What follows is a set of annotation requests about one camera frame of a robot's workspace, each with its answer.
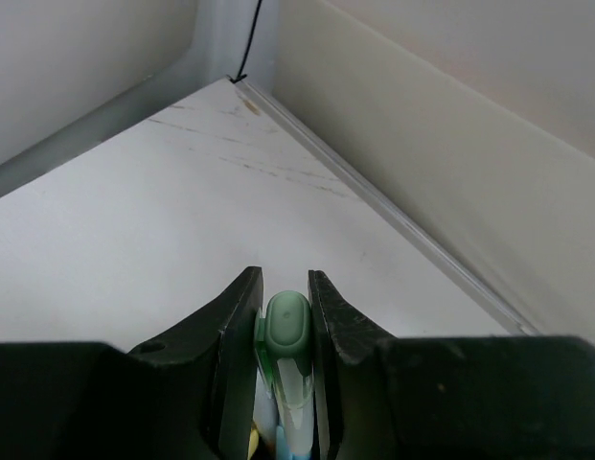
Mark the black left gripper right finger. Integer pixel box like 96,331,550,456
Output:
309,270,595,459

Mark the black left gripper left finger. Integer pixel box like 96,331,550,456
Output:
0,266,263,459

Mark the yellow highlighter marker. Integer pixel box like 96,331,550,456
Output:
247,427,260,460

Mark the aluminium rail back edge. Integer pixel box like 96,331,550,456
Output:
235,80,540,335

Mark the thin black corner wire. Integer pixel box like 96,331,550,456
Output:
228,0,264,85

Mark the green highlighter marker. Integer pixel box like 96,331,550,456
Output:
254,290,314,459

